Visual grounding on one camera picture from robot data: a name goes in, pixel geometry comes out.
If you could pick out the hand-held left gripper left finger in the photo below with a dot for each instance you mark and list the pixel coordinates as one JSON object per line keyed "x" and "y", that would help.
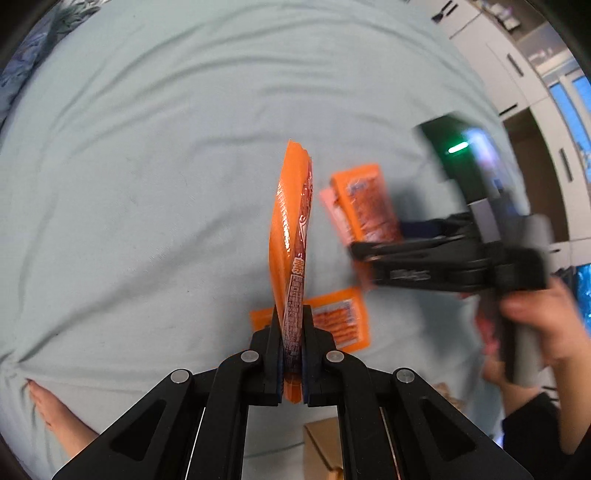
{"x": 231, "y": 383}

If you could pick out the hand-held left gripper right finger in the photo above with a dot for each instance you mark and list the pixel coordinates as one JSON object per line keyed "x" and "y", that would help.
{"x": 351, "y": 383}

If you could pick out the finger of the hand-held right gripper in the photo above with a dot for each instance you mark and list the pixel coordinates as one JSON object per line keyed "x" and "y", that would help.
{"x": 397, "y": 251}
{"x": 429, "y": 228}

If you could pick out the orange snack packet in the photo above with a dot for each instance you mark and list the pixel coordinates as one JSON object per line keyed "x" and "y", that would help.
{"x": 337, "y": 318}
{"x": 295, "y": 258}
{"x": 369, "y": 203}

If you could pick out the pink snack packet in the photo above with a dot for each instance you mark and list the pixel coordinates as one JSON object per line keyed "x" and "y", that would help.
{"x": 330, "y": 205}

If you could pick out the person's right forearm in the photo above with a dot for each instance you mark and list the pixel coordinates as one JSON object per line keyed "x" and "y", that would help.
{"x": 575, "y": 406}

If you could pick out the person's right hand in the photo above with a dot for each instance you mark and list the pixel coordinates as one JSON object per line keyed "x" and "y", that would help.
{"x": 558, "y": 323}

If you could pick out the person's left foot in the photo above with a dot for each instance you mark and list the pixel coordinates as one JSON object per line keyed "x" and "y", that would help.
{"x": 64, "y": 424}

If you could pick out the window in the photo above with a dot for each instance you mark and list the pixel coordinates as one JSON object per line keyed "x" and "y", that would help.
{"x": 572, "y": 115}

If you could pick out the person's black pants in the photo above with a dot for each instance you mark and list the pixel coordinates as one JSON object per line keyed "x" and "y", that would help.
{"x": 531, "y": 429}

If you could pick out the white drawer cabinet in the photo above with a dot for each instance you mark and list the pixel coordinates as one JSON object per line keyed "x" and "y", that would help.
{"x": 512, "y": 69}

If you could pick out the large purple floral pillow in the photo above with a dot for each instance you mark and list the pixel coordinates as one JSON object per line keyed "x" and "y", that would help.
{"x": 21, "y": 69}

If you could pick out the blue-green knit cloth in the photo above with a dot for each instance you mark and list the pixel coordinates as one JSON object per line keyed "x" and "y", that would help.
{"x": 78, "y": 8}

